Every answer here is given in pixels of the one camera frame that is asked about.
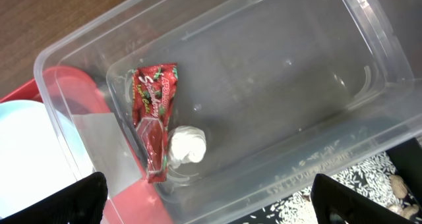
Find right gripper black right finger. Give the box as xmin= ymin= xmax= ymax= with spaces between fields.
xmin=311 ymin=173 xmax=412 ymax=224

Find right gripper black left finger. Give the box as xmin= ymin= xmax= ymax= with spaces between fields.
xmin=1 ymin=172 xmax=108 ymax=224

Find light blue plate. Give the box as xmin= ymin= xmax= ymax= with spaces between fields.
xmin=1 ymin=100 xmax=93 ymax=218

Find white tissue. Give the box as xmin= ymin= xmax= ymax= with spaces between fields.
xmin=167 ymin=126 xmax=206 ymax=169

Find red snack wrapper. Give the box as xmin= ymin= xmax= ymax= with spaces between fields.
xmin=132 ymin=63 xmax=178 ymax=183

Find black waste tray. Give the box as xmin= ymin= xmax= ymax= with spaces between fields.
xmin=234 ymin=138 xmax=421 ymax=224

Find rice and food scraps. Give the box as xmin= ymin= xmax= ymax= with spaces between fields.
xmin=239 ymin=152 xmax=421 ymax=224

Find red serving tray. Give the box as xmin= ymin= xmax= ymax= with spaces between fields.
xmin=1 ymin=65 xmax=171 ymax=223

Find clear plastic bin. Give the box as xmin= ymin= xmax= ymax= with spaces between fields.
xmin=34 ymin=0 xmax=421 ymax=223

